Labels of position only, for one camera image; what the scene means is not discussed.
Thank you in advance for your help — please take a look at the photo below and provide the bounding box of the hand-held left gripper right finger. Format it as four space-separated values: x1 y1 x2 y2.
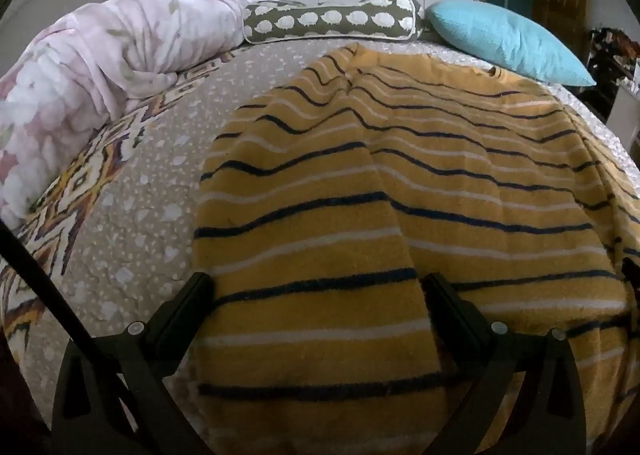
421 272 587 455

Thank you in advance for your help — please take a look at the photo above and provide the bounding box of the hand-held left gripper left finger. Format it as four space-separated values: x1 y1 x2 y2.
51 271 216 455

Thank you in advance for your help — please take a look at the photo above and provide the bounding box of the yellow striped knit sweater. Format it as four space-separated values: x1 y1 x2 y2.
192 42 640 455

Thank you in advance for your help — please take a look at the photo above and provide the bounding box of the beige quilted dotted bedspread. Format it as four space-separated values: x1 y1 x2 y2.
0 38 640 455

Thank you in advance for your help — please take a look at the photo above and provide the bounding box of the white shelf cabinet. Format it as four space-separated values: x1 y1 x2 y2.
607 80 640 146

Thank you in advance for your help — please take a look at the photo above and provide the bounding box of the pink floral duvet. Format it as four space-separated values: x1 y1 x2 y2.
0 0 286 231

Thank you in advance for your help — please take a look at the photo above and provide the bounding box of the turquoise textured pillow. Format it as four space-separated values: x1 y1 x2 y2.
427 0 597 87

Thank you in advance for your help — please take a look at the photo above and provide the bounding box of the cluttered shoe rack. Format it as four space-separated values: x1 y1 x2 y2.
582 28 640 121

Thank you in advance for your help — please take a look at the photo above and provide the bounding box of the green bolster pillow white print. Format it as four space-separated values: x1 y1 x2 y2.
243 0 423 44

